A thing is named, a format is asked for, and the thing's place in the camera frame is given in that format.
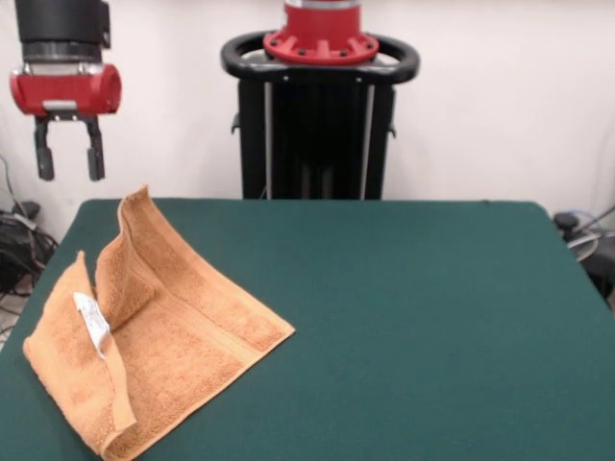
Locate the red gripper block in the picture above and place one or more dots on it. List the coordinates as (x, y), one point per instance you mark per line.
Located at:
(67, 91)

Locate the orange terry towel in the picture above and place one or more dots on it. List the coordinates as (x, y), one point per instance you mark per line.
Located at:
(182, 336)

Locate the dark green table cloth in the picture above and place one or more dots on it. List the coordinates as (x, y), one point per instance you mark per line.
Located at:
(432, 336)

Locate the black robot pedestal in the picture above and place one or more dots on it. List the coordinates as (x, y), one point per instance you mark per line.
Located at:
(317, 134)

